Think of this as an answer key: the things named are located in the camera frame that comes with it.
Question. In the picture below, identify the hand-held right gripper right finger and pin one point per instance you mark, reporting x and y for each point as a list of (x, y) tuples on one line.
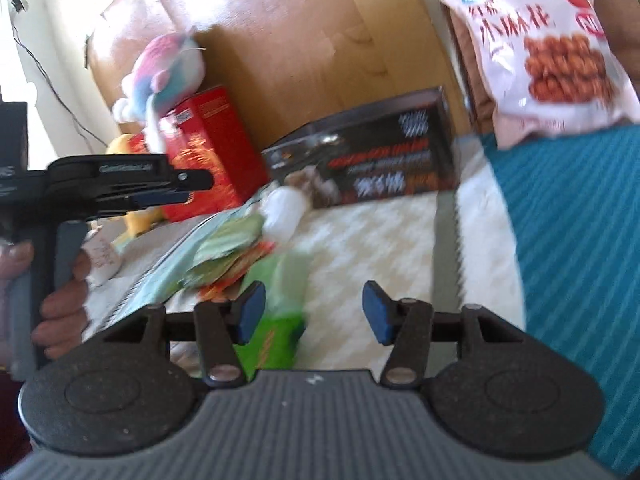
[(377, 312)]

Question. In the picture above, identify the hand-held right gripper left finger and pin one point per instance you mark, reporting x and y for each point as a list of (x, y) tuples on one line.
[(250, 312)]

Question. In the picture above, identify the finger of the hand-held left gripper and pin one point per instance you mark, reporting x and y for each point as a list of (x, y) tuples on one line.
[(125, 172), (165, 198)]

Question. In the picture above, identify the red orange snack packet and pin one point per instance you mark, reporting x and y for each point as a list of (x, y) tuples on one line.
[(235, 272)]

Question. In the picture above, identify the person's left hand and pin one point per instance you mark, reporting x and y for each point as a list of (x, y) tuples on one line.
[(60, 305)]

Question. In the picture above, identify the yellow plush toy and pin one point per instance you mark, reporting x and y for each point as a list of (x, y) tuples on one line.
[(137, 220)]

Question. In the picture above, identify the light green snack packet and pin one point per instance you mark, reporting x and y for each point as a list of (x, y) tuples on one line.
[(227, 250)]

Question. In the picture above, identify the red gift bag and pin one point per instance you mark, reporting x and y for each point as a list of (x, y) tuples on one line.
[(215, 150)]

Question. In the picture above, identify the beige patterned blanket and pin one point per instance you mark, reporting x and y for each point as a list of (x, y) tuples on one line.
[(380, 240)]

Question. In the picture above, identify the green checked quilt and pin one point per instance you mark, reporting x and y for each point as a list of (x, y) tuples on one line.
[(150, 270)]

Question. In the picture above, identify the small white printed object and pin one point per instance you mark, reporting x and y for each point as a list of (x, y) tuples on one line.
[(100, 260)]

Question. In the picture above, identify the white round object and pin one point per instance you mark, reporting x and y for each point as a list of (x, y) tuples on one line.
[(285, 210)]

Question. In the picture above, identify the pastel unicorn plush toy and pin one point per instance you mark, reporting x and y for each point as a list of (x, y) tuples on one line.
[(165, 70)]

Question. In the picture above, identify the black printed box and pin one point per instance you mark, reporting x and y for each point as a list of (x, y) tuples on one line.
[(360, 160)]

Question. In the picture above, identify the teal blanket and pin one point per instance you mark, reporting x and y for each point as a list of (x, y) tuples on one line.
[(575, 260)]

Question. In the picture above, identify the wooden headboard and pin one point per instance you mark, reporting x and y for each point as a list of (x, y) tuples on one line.
[(300, 35)]

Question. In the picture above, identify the pink snack bag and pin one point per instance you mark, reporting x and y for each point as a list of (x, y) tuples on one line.
[(540, 50)]

